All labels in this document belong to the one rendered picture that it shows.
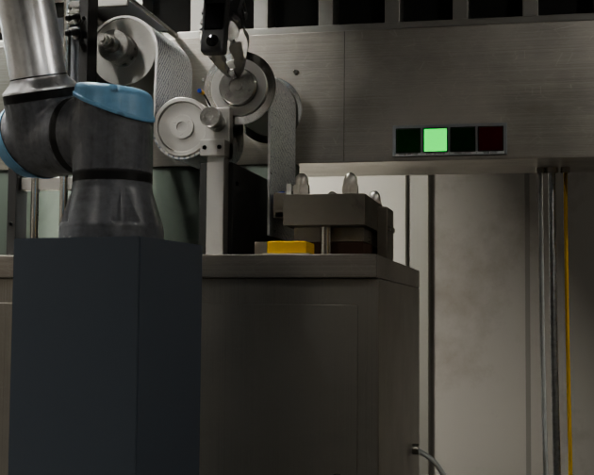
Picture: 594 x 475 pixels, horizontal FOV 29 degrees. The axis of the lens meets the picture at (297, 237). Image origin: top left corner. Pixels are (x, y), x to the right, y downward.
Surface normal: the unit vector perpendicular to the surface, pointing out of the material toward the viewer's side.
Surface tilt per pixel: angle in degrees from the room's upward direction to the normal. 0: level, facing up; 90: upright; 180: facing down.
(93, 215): 72
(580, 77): 90
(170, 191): 90
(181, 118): 90
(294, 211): 90
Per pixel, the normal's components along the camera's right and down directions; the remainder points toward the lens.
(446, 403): -0.35, -0.07
